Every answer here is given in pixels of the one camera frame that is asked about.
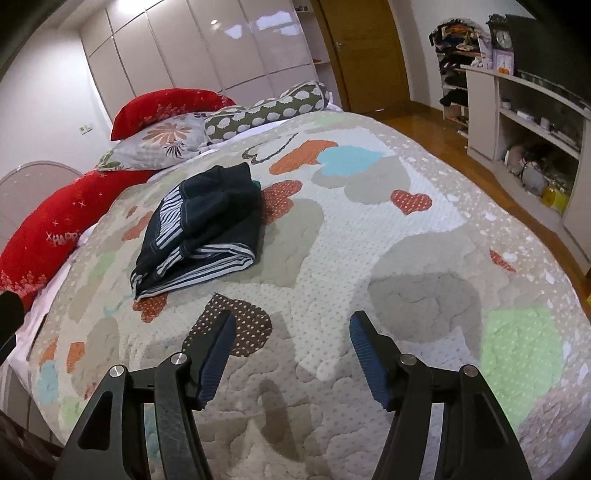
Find long red pillow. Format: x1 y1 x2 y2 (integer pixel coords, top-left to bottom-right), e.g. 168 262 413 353
1 88 235 311

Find white shelving unit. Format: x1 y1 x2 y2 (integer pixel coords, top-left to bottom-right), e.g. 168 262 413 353
466 66 590 274

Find dark mantel clock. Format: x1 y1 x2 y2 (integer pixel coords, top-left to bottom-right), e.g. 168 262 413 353
487 14 514 51

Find olive white patterned bolster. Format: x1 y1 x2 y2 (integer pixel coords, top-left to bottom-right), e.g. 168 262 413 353
204 81 332 144

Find white wall switch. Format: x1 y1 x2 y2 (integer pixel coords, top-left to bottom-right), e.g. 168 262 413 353
79 124 93 135

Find wooden door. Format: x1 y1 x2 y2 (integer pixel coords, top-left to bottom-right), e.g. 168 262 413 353
312 0 410 114

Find cluttered shoe rack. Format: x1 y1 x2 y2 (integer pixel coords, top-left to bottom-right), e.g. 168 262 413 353
429 18 484 138

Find yellow container on shelf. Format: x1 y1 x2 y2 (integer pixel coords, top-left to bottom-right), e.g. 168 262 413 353
541 186 569 214

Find grey floral pillow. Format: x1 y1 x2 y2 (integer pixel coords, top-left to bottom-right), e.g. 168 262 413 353
95 113 208 172

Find black television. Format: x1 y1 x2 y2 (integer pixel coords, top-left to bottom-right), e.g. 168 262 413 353
506 14 590 103

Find glossy white wardrobe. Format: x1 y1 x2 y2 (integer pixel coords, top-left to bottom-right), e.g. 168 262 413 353
76 0 341 118

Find heart patterned quilt bedspread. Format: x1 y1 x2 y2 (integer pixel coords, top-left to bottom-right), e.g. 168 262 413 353
28 112 590 479

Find round pale headboard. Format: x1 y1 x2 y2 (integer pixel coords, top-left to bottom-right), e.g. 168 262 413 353
0 161 82 250

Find navy striped pants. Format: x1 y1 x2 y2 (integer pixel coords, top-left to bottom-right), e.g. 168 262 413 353
130 162 263 300

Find purple photo frame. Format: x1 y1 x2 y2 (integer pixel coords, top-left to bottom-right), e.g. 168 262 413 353
493 49 514 76

